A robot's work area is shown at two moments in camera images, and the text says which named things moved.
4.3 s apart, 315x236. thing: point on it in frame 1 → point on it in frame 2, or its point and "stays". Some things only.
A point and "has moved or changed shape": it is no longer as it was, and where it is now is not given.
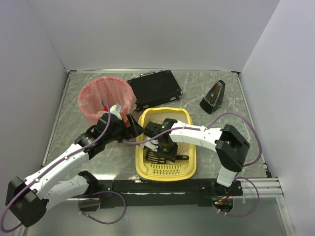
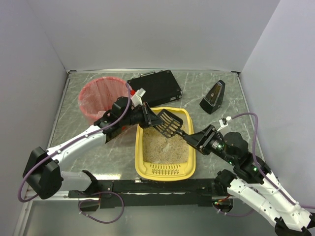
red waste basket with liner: x=112 y=90 stays
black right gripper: x=167 y=152 → x=206 y=136
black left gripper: x=130 y=125 → x=146 y=115
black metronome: x=213 y=99 stays
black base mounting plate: x=140 y=193 stays
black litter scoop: x=152 y=158 has moved or changed shape
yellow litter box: x=179 y=170 stays
